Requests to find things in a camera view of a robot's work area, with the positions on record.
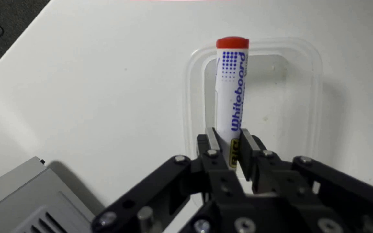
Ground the clear plastic bowl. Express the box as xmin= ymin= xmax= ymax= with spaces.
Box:
xmin=184 ymin=36 xmax=326 ymax=161

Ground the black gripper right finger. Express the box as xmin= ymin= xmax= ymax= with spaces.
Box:
xmin=238 ymin=128 xmax=373 ymax=233

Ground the stainless steel microwave oven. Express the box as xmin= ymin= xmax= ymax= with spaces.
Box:
xmin=0 ymin=155 xmax=106 ymax=233

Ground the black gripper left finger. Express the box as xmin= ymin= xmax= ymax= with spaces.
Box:
xmin=92 ymin=126 xmax=246 ymax=233

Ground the red whiteboard marker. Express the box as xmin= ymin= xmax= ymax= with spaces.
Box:
xmin=214 ymin=36 xmax=251 ymax=170

